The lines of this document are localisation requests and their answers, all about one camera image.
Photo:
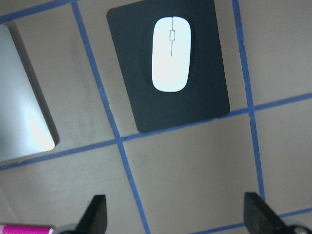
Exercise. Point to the white computer mouse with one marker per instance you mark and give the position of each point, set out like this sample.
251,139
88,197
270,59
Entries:
171,53

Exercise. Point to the pink marker pen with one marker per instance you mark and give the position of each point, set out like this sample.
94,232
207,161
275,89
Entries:
13,229

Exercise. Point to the silver closed laptop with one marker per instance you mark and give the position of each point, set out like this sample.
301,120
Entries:
24,129

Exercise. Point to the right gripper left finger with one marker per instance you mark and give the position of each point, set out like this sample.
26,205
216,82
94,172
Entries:
94,220

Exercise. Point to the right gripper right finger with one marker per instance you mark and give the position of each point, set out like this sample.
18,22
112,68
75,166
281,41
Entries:
259,218

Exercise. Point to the black mousepad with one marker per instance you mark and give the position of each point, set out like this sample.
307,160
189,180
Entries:
205,94

